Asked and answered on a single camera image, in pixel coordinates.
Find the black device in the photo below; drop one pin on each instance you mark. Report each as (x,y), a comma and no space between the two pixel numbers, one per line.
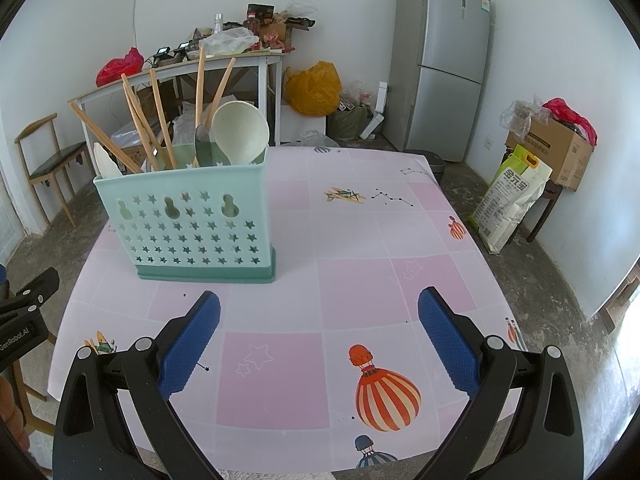
(183,47)
(162,53)

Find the red plastic bag in box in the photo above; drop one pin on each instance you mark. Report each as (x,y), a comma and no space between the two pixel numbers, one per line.
(570,115)

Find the dark wooden stool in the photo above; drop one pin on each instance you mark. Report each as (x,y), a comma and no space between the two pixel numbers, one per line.
(545,210)

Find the white square box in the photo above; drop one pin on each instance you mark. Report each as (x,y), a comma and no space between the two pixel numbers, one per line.
(302,127)

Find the clear plastic bag on desk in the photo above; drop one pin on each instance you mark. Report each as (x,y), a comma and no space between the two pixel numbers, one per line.
(230,41)

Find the dark grey bin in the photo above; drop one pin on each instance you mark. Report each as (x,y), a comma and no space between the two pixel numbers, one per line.
(425,160)

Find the large cardboard box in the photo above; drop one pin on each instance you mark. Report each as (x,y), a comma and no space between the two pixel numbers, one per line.
(555,160)

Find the white rice paddle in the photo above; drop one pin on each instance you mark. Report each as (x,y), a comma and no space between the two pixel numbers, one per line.
(106,162)

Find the yellow plastic bag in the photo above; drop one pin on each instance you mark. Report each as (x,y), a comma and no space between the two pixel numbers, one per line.
(312,87)

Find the small cardboard box on desk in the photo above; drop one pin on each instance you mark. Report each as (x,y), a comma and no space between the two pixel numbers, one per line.
(277,35)

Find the white and yellow rice bag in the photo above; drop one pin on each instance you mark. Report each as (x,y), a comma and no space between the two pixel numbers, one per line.
(510,195)

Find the green cloth bag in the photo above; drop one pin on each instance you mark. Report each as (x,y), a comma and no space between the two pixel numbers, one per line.
(350,122)

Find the white desk with wooden top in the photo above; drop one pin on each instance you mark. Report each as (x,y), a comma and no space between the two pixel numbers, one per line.
(262,105)

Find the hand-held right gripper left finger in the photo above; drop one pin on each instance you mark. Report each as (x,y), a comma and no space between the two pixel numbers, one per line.
(192,345)

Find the clear plastic bottle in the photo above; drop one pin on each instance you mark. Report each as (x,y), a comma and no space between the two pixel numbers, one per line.
(218,25)

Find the metal spoon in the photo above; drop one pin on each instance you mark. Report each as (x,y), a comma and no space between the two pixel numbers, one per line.
(202,135)

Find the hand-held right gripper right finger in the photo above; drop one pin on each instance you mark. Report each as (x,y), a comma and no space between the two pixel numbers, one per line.
(450,345)

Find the teal plastic utensil holder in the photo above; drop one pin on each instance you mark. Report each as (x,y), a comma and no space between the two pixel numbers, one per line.
(200,260)

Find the wooden chopstick pair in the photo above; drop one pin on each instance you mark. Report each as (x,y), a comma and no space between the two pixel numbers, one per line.
(164,120)

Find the white ladle spoon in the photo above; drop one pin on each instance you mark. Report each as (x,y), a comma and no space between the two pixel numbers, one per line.
(240,132)

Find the white carton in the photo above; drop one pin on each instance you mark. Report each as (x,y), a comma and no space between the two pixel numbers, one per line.
(383,97)
(372,126)

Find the red plastic bag on desk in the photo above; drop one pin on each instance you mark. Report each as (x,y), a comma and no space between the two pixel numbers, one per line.
(117,70)

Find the person's left hand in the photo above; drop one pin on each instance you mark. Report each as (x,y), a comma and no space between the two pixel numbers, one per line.
(7,405)

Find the silver refrigerator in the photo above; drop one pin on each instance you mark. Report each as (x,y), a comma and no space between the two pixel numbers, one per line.
(440,60)

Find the clear plastic bag in box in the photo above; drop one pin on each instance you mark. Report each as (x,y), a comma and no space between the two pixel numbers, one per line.
(522,112)

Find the wooden chair with dark seat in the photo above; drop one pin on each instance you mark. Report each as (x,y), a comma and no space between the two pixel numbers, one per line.
(50,160)

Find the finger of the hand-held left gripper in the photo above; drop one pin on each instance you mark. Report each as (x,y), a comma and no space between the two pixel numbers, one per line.
(37,287)

